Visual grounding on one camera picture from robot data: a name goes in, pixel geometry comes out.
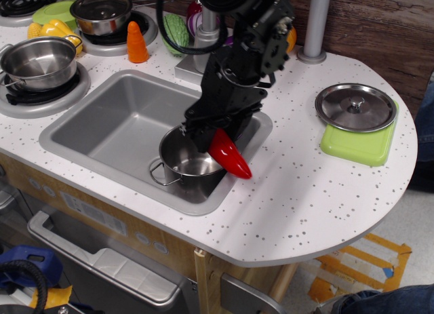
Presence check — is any stove burner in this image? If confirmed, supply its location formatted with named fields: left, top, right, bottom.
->
left=75, top=11, right=158, bottom=57
left=1, top=0, right=64, bottom=28
left=1, top=63, right=90, bottom=119

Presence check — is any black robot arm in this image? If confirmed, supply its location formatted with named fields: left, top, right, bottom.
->
left=182, top=0, right=294, bottom=153

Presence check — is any orange toy carrot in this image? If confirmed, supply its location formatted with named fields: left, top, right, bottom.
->
left=127, top=21, right=149, bottom=63

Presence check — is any yellow toy corn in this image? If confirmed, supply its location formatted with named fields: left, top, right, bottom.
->
left=27, top=22, right=42, bottom=39

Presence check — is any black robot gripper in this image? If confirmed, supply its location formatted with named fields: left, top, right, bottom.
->
left=181, top=51, right=267, bottom=153

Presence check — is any steel pot on burner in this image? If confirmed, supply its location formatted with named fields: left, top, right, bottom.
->
left=1, top=37, right=77, bottom=92

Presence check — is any orange toy pumpkin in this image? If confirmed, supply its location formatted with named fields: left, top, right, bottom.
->
left=286, top=27, right=297, bottom=54

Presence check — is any silver toy faucet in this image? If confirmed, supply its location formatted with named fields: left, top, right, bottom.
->
left=174, top=8, right=224, bottom=90

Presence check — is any back right stove burner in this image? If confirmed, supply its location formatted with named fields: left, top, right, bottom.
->
left=75, top=11, right=158, bottom=57

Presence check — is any black hose lower left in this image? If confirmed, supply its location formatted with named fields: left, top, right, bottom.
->
left=0, top=260, right=49, bottom=314

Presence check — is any green toy bitter gourd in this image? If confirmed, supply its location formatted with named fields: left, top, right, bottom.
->
left=163, top=14, right=189, bottom=47

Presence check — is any blue clamp tool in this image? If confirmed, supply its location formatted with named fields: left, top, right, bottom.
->
left=1, top=245, right=63, bottom=288

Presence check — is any grey plastic sink basin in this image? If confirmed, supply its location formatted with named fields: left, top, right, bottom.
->
left=38, top=69, right=274, bottom=216

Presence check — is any green plastic cutting board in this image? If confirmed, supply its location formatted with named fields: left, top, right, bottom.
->
left=320, top=119, right=396, bottom=167

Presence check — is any silver oven door handle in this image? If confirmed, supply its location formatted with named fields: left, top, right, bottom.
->
left=28, top=211, right=180, bottom=313

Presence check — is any steel pot lid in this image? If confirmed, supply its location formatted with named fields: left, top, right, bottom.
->
left=315, top=83, right=397, bottom=133

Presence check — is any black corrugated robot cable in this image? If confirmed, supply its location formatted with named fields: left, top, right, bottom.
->
left=156, top=0, right=229, bottom=55

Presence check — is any steel pot in sink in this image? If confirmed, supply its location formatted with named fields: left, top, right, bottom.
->
left=149, top=126, right=226, bottom=203

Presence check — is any purple toy onion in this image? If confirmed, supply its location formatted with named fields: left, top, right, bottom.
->
left=186, top=0, right=220, bottom=41

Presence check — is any person's jeans leg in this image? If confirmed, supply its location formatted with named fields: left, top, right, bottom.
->
left=331, top=284, right=433, bottom=314

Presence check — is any yellow toy bell pepper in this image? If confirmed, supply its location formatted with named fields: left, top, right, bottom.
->
left=39, top=19, right=83, bottom=55

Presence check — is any red toy chili pepper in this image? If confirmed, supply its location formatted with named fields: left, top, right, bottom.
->
left=208, top=129, right=252, bottom=179

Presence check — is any green plastic plate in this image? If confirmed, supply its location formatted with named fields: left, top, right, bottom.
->
left=33, top=0, right=77, bottom=30

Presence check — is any steel saucepan with handle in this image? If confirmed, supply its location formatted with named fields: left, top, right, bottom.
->
left=70, top=0, right=157, bottom=36

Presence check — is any front left stove burner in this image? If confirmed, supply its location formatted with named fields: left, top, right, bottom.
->
left=1, top=63, right=90, bottom=119

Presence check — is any grey vertical pole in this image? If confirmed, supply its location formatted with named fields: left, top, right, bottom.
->
left=297, top=0, right=330, bottom=64

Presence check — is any back left stove burner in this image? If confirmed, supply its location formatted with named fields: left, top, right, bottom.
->
left=1, top=0, right=64, bottom=28

